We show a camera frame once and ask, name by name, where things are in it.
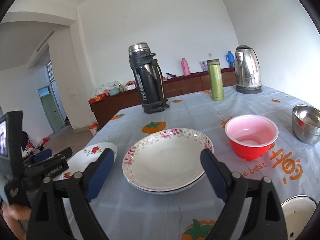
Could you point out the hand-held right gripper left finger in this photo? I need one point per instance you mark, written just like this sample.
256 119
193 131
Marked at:
101 172

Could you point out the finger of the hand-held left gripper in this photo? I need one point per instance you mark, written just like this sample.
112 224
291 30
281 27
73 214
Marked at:
63 152
42 154

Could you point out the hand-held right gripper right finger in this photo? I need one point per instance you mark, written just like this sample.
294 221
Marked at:
212 172

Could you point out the red flower white plate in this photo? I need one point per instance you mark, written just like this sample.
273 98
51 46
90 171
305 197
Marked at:
80 158

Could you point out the white enamel bowl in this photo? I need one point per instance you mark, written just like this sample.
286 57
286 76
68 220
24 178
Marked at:
250 150
300 215

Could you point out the blue-rimmed white plate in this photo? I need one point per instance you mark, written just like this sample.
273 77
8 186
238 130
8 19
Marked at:
170 191

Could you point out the pink floral rim plate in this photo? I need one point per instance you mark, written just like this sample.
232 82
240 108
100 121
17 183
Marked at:
165 162

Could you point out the stainless steel bowl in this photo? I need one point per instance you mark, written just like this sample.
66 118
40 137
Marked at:
305 130

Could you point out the person's left forearm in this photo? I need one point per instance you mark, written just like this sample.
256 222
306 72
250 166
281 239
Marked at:
12 216

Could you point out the red floor item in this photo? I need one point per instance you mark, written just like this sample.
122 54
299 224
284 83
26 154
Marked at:
45 140

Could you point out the white bucket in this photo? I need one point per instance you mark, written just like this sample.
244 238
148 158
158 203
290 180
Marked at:
93 130

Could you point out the green door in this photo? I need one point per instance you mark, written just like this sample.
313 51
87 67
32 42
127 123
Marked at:
51 110

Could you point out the persimmon print tablecloth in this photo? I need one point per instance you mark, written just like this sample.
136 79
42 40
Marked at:
195 115

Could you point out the brown wooden sideboard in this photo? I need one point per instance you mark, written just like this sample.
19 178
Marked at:
120 102

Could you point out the mesh food cover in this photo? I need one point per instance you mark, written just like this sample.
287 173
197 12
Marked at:
105 87

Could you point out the teal bowl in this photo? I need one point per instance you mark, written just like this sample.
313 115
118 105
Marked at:
114 92

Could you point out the green thermos bottle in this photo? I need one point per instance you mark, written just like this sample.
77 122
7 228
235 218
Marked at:
216 82

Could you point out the black kettle base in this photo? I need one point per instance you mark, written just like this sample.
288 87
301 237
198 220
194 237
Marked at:
248 90

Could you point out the red and white container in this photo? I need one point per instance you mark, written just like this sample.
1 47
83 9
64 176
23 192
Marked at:
131 85

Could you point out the black vacuum flask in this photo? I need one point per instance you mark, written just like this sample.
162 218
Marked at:
150 87

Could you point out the small black item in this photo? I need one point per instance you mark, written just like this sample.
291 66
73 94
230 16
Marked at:
170 75

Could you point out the snack bag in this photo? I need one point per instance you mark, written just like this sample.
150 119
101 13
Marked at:
203 66

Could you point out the pink thermos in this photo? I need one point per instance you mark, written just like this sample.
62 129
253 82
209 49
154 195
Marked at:
185 67

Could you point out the stainless steel electric kettle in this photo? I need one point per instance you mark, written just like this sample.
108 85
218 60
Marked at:
247 67

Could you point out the fluorescent tube light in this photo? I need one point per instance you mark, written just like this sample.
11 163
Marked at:
45 41

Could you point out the blue thermos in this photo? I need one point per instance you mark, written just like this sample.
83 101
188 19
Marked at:
230 60

